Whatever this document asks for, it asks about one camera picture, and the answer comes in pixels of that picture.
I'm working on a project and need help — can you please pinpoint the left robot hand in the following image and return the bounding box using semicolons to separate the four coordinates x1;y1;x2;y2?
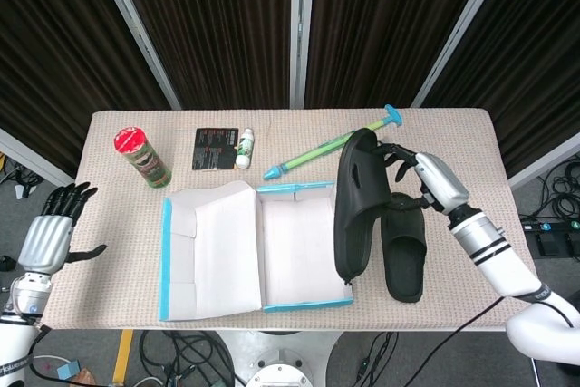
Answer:
17;181;109;276

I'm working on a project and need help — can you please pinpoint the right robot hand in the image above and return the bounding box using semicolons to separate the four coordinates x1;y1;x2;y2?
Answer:
371;141;470;217

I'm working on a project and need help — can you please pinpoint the black rubber slipper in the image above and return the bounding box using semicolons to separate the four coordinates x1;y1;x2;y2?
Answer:
333;127;392;287
379;191;428;304

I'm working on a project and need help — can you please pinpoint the light blue cardboard shoe box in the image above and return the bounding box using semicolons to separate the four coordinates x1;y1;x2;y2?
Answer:
157;180;354;324

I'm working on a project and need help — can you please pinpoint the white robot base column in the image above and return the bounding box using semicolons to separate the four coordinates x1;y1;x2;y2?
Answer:
212;330;341;387

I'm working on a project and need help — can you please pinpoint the beige woven table mat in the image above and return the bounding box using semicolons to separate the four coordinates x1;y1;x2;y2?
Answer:
39;108;540;333

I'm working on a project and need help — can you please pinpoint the black power strip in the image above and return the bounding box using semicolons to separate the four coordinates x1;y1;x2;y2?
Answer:
520;218;580;235

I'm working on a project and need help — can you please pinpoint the green Pringles can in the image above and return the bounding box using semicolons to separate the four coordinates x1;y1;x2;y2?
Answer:
112;126;173;189

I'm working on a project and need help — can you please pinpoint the small blue floor block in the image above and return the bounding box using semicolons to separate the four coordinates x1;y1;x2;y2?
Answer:
57;359;82;382

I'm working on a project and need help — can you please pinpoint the green blue toy water pump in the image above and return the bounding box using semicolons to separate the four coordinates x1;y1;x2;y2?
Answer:
263;103;403;181

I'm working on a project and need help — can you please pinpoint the yellow floor tape strip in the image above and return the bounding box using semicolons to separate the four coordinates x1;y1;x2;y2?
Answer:
111;330;135;383

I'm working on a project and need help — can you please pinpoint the dark brown pleated curtain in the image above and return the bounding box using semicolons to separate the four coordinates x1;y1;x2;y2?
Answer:
304;0;493;110
111;0;300;111
0;0;171;178
420;0;580;178

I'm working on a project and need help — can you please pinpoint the black printed card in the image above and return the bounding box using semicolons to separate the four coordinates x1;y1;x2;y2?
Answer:
191;127;240;171

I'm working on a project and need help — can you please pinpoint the small white green bottle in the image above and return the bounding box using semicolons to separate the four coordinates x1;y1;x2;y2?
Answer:
235;128;256;169

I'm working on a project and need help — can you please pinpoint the white metal frame rail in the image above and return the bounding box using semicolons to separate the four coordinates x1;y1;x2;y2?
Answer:
0;127;76;193
507;132;580;191

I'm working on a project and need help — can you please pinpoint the black floor cable tangle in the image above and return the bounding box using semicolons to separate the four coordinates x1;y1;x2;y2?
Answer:
541;164;580;220
138;330;237;387

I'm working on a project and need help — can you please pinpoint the white metal frame post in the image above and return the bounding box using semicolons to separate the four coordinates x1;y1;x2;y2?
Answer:
411;0;516;109
89;0;182;111
289;0;316;110

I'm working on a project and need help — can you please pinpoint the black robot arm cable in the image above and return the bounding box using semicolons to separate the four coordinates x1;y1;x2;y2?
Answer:
402;295;508;387

